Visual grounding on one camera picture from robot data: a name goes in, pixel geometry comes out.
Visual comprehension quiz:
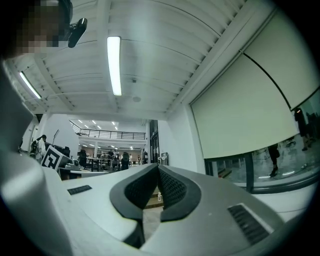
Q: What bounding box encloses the glass window with dark frame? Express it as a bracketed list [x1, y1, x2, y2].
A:
[204, 87, 320, 195]

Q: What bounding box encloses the large white roller blind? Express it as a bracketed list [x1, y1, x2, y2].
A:
[190, 53, 301, 160]

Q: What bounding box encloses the black door frame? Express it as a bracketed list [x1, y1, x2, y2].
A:
[149, 119, 160, 165]

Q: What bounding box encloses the black mezzanine railing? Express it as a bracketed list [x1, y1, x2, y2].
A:
[69, 119, 147, 140]

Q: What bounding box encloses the person's white shirt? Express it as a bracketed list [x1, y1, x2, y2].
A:
[0, 59, 74, 256]

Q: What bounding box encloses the black head-worn camera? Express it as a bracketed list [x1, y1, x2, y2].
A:
[67, 17, 89, 49]

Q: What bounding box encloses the long ceiling tube light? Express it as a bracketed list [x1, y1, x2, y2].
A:
[19, 70, 43, 100]
[106, 35, 123, 97]

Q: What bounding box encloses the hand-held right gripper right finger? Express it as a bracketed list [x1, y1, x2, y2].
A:
[139, 164, 286, 256]

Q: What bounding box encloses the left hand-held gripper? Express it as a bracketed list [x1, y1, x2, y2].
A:
[40, 145, 81, 174]

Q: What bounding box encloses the dark work desk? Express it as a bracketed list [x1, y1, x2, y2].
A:
[86, 156, 111, 173]

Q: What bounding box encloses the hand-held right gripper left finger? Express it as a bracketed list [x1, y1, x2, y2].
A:
[61, 162, 160, 250]

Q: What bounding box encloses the black office chair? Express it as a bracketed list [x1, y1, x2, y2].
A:
[78, 149, 88, 169]

